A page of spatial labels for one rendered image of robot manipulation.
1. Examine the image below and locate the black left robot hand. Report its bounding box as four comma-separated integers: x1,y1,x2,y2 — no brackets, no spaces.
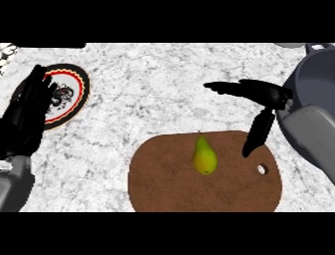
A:
0,64,59,161

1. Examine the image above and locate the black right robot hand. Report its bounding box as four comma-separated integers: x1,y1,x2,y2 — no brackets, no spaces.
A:
203,79,294,158

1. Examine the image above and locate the dark grey pot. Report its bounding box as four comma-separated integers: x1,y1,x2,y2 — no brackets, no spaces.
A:
275,43,335,173

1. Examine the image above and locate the green yellow pear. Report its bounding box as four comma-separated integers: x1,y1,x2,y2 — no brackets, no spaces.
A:
191,132,219,176

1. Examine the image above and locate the brown wooden cutting board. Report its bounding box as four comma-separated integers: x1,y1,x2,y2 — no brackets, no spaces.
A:
127,129,284,213

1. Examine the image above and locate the white plate with red rim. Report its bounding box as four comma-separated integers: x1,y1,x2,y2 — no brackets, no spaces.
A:
42,63,92,131

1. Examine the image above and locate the pale grey object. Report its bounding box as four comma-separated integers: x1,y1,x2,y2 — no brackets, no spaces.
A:
272,43,309,50

